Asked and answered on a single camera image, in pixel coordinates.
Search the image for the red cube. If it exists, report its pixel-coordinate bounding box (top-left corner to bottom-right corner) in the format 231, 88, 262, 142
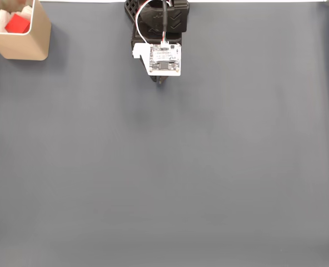
4, 13, 32, 34

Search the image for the beige box with rounded corners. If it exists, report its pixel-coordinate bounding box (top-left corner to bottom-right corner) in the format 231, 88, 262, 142
0, 0, 53, 61

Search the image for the white padding in box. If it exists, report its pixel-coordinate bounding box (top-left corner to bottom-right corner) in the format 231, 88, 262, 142
0, 5, 33, 33

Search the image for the dark grey table mat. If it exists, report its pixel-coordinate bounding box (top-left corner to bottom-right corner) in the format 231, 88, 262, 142
0, 1, 329, 267

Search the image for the black camera cable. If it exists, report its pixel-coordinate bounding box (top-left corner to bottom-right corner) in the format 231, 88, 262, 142
161, 0, 168, 42

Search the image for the white camera board with mount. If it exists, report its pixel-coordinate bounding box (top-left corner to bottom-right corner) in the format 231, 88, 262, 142
131, 41, 182, 77

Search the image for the white wire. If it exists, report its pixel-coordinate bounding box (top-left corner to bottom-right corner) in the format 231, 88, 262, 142
134, 0, 154, 45

